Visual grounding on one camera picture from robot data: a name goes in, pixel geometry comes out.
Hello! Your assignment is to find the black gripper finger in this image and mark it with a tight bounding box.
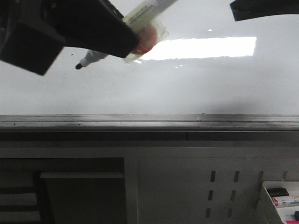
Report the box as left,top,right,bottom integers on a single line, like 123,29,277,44
0,0,139,76
230,0,299,21

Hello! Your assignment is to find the white black-tipped whiteboard marker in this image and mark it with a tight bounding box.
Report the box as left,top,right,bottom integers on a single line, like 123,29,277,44
75,0,179,70

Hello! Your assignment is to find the white glossy whiteboard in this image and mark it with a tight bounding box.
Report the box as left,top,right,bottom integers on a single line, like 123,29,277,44
0,0,299,114

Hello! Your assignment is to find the grey metal whiteboard tray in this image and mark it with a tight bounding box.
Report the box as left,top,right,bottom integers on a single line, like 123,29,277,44
0,114,299,141

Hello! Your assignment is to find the dark framed panel lower left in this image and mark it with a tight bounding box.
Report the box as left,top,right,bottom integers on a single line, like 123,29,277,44
39,172,128,224

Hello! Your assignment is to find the white slotted pegboard panel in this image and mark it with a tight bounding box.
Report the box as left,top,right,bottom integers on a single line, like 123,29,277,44
124,148,299,224

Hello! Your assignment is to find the red and white marker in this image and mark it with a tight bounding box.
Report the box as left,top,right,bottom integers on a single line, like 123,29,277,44
271,196,299,208

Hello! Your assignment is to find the white plastic storage bin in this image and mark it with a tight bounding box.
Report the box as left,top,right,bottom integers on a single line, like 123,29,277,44
257,181,299,224

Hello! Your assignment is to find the blue marker in bin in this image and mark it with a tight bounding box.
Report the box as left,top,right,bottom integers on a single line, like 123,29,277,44
294,211,299,221

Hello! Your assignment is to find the pink marker in bin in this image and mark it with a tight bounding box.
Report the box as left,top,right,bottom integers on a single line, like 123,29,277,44
284,220,299,224

